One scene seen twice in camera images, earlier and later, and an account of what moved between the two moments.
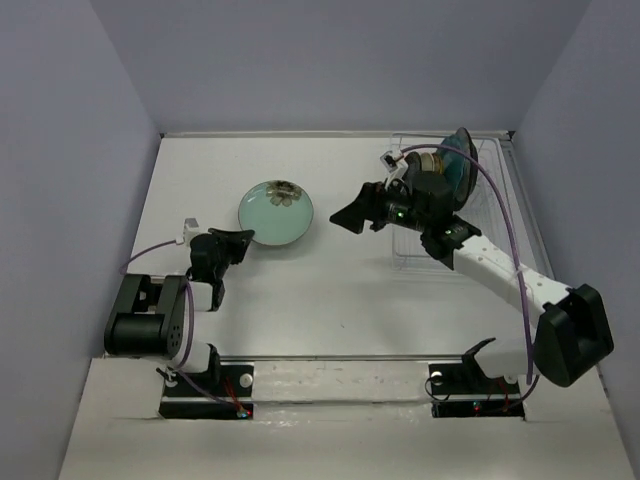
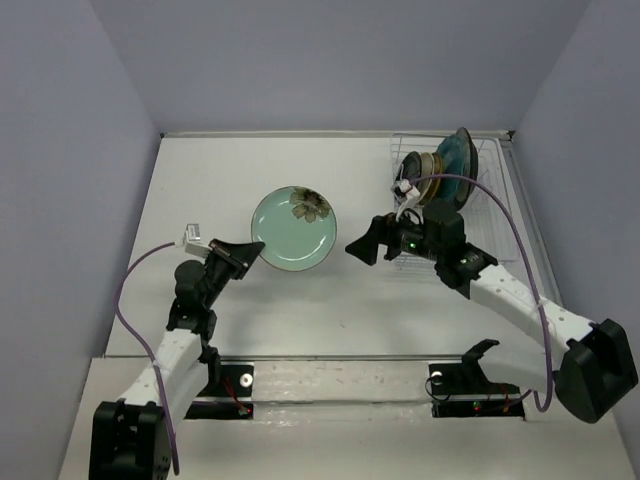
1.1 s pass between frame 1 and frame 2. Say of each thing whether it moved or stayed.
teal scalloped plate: stayed
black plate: stayed
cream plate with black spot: stayed
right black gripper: moved
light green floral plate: moved
